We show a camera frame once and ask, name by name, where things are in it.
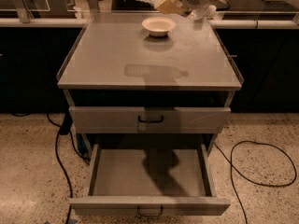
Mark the grey drawer cabinet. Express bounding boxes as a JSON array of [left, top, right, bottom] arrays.
[[58, 13, 243, 147]]

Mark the closed upper grey drawer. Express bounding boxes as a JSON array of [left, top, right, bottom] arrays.
[[69, 106, 231, 133]]

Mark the open lower grey drawer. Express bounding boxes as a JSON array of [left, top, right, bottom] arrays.
[[70, 147, 230, 216]]

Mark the white paper bowl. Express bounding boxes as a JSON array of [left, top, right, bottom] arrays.
[[142, 17, 176, 37]]

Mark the black upper drawer handle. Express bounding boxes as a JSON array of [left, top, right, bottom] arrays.
[[137, 116, 164, 124]]

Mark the black drawer handle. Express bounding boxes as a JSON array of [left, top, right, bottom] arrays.
[[137, 116, 164, 124], [137, 206, 164, 217]]

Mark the black floor cable right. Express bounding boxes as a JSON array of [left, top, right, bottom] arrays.
[[214, 139, 298, 224]]

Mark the black floor cable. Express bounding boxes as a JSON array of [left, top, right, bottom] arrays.
[[214, 139, 298, 224], [10, 111, 92, 224]]

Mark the white horizontal rail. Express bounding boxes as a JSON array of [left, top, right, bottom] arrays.
[[0, 18, 299, 30]]

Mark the black floor cable left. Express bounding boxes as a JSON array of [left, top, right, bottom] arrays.
[[10, 111, 92, 224]]

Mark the black lower drawer handle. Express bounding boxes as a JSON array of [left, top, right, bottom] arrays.
[[137, 206, 164, 217]]

